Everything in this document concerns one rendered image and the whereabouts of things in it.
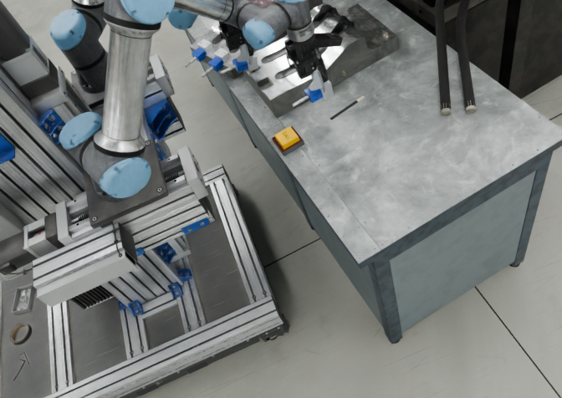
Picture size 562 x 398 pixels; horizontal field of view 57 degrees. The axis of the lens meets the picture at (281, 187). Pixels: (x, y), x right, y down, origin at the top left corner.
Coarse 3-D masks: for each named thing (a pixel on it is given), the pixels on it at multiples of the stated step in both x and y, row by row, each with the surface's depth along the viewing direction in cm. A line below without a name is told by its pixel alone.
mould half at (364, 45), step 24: (336, 24) 177; (360, 24) 185; (264, 48) 187; (336, 48) 172; (360, 48) 173; (384, 48) 178; (264, 72) 179; (336, 72) 175; (264, 96) 176; (288, 96) 172
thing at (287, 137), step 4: (288, 128) 168; (280, 132) 168; (284, 132) 167; (288, 132) 167; (292, 132) 166; (276, 136) 167; (280, 136) 167; (284, 136) 166; (288, 136) 166; (292, 136) 165; (296, 136) 165; (280, 140) 165; (284, 140) 165; (288, 140) 165; (292, 140) 165; (296, 140) 165; (280, 144) 166; (284, 144) 164; (288, 144) 165; (292, 144) 166; (284, 148) 165
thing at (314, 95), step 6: (330, 84) 159; (306, 90) 161; (318, 90) 159; (330, 90) 160; (306, 96) 160; (312, 96) 159; (318, 96) 160; (324, 96) 161; (330, 96) 162; (300, 102) 160; (312, 102) 160
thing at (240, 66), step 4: (256, 56) 176; (232, 60) 177; (236, 60) 177; (256, 60) 177; (236, 64) 176; (240, 64) 176; (244, 64) 176; (248, 64) 177; (252, 64) 178; (256, 64) 179; (228, 68) 177; (232, 68) 177; (236, 68) 177; (240, 68) 177; (244, 68) 178; (248, 68) 178; (252, 68) 179; (256, 68) 180; (224, 72) 177
